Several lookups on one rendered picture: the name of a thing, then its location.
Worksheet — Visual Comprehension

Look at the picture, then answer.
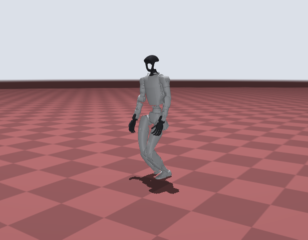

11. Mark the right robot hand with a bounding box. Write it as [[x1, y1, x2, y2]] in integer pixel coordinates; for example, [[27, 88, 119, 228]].
[[129, 114, 138, 133]]

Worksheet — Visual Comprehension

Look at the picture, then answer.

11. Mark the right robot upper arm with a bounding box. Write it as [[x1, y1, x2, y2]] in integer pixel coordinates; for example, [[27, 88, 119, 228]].
[[138, 77, 146, 102]]

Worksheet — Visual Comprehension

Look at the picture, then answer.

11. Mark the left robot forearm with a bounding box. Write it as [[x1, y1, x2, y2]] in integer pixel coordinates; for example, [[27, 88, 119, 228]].
[[161, 96, 171, 121]]

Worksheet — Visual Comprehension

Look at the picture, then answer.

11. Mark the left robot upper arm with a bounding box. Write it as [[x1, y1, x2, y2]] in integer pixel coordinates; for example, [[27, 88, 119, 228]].
[[159, 75, 171, 103]]

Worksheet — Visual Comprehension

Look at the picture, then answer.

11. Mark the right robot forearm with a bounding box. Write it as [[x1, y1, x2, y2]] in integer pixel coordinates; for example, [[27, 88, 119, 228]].
[[134, 101, 143, 119]]

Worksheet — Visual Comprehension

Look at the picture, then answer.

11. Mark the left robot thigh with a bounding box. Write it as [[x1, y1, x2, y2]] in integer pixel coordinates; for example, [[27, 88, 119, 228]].
[[145, 119, 169, 159]]

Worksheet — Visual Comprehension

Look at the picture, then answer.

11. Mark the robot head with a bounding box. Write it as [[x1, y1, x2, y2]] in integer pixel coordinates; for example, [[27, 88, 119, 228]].
[[144, 55, 159, 76]]

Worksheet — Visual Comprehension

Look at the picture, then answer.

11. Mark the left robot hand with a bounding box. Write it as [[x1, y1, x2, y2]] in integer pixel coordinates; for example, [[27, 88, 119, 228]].
[[151, 116, 165, 136]]

